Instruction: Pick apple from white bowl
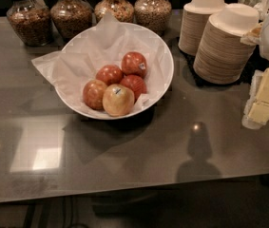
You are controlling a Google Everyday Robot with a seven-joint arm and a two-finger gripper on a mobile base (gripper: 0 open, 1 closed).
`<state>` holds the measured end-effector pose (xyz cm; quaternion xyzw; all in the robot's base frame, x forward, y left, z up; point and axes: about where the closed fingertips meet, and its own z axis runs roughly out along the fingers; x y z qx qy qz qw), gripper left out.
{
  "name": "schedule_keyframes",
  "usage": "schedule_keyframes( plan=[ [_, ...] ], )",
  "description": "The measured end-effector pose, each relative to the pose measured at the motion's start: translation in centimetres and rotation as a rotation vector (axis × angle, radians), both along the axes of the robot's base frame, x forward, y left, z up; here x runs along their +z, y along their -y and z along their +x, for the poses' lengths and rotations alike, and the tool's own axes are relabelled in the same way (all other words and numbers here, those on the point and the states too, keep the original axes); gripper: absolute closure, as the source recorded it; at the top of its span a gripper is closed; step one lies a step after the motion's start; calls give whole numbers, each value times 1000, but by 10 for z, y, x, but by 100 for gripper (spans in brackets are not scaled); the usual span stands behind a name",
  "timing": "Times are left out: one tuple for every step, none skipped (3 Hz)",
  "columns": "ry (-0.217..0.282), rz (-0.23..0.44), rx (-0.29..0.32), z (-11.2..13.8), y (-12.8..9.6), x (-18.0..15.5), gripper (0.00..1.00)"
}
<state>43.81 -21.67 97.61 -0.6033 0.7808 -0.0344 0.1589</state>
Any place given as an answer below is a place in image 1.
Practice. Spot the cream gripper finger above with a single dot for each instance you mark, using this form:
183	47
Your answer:
256	111
252	37

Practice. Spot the yellow-red apple with sticker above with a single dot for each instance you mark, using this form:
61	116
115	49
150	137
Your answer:
118	100

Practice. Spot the paper bowl stack rear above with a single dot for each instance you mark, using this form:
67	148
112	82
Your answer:
195	17

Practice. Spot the red apple with sticker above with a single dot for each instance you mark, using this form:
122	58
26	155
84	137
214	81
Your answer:
134	63

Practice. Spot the dark red apple right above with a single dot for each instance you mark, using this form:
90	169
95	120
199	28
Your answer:
135	83

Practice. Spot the red apple centre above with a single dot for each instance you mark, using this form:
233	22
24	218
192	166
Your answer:
110	74

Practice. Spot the reddish apple left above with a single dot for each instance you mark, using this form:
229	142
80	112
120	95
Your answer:
93	94

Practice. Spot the white bowl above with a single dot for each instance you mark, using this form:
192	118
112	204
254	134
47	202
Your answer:
113	70

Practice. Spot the black mat under bowls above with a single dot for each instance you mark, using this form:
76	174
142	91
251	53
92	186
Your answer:
219	77

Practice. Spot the glass cereal jar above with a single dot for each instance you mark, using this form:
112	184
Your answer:
31	21
153	14
71	17
122	10

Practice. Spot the white paper liner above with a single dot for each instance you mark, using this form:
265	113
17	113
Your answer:
69	69

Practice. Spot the glass cereal jar far left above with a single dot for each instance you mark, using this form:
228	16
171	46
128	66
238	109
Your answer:
31	21

